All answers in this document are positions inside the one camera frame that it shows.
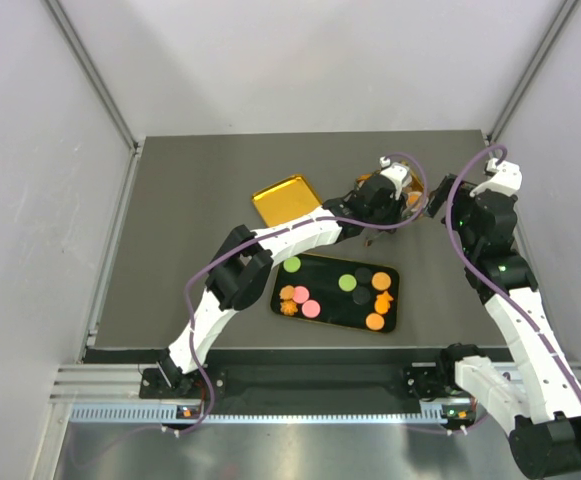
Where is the orange star cookie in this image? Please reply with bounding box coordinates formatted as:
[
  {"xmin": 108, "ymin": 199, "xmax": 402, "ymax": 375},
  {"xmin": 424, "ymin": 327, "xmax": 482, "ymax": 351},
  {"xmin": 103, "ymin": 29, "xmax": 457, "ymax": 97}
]
[{"xmin": 280, "ymin": 300, "xmax": 299, "ymax": 316}]

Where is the pink round cookie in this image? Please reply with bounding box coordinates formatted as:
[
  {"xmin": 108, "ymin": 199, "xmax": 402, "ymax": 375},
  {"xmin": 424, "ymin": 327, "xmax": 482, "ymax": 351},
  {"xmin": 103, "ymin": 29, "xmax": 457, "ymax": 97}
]
[
  {"xmin": 292, "ymin": 285, "xmax": 310, "ymax": 304},
  {"xmin": 301, "ymin": 299, "xmax": 321, "ymax": 319}
]

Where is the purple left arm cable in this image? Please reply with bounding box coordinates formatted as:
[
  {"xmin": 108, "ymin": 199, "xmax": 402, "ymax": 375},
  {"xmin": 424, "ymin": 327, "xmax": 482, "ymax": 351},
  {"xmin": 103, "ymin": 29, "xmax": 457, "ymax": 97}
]
[{"xmin": 183, "ymin": 152, "xmax": 429, "ymax": 435}]

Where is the black sandwich cookie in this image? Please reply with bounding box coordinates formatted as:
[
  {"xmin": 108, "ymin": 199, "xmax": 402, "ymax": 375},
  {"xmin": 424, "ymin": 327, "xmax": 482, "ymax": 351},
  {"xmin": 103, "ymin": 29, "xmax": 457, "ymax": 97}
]
[
  {"xmin": 354, "ymin": 267, "xmax": 373, "ymax": 284},
  {"xmin": 352, "ymin": 286, "xmax": 372, "ymax": 306}
]

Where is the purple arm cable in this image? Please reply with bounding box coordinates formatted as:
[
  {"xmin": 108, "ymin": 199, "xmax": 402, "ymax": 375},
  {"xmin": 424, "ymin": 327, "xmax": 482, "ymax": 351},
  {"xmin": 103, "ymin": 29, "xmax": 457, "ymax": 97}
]
[
  {"xmin": 183, "ymin": 152, "xmax": 429, "ymax": 435},
  {"xmin": 445, "ymin": 144, "xmax": 581, "ymax": 480}
]

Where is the green christmas cookie tin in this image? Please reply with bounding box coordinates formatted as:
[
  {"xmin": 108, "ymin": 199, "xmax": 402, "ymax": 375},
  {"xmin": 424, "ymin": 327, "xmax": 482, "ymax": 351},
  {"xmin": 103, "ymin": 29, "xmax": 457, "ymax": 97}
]
[{"xmin": 353, "ymin": 157, "xmax": 425, "ymax": 224}]

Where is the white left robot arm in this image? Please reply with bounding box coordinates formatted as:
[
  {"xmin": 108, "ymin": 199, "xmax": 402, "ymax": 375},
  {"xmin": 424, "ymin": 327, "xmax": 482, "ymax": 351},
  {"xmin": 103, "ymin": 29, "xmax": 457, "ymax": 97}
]
[{"xmin": 158, "ymin": 158, "xmax": 412, "ymax": 397}]

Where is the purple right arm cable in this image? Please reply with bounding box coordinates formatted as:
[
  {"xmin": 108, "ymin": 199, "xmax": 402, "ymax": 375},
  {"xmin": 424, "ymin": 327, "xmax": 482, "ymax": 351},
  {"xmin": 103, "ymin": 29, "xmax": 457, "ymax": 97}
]
[{"xmin": 445, "ymin": 144, "xmax": 581, "ymax": 480}]

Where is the gold tin lid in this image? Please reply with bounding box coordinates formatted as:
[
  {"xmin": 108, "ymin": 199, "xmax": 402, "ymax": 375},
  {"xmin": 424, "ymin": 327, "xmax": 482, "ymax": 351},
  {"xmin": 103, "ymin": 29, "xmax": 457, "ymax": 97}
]
[{"xmin": 251, "ymin": 174, "xmax": 322, "ymax": 227}]

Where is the green round cookie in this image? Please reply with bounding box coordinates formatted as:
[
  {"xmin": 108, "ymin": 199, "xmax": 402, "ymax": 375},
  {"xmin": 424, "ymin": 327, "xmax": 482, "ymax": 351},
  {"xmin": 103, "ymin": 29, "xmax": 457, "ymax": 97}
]
[
  {"xmin": 283, "ymin": 256, "xmax": 301, "ymax": 273},
  {"xmin": 338, "ymin": 274, "xmax": 357, "ymax": 292}
]

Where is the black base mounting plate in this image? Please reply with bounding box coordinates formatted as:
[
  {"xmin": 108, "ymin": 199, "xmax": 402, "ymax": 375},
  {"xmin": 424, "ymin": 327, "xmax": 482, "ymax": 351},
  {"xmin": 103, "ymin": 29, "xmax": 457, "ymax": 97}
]
[{"xmin": 139, "ymin": 361, "xmax": 465, "ymax": 407}]

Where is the grey slotted cable duct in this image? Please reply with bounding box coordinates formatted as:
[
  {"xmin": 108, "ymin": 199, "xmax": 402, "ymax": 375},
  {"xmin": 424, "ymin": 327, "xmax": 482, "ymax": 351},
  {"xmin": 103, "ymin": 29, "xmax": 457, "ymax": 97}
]
[{"xmin": 69, "ymin": 403, "xmax": 471, "ymax": 425}]

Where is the black gold-rimmed tray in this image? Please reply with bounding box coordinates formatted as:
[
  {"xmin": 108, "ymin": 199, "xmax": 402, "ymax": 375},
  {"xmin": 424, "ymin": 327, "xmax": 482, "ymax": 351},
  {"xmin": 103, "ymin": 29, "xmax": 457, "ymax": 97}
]
[{"xmin": 269, "ymin": 254, "xmax": 400, "ymax": 334}]

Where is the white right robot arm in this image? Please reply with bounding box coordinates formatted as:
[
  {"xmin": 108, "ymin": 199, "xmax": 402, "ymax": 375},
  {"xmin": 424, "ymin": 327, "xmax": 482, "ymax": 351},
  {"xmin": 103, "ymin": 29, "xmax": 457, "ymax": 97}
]
[{"xmin": 405, "ymin": 159, "xmax": 581, "ymax": 479}]

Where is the orange swirl cookie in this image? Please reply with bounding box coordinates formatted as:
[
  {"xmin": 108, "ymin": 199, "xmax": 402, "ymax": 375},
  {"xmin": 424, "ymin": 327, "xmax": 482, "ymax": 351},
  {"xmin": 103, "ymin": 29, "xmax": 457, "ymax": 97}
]
[{"xmin": 279, "ymin": 285, "xmax": 295, "ymax": 301}]

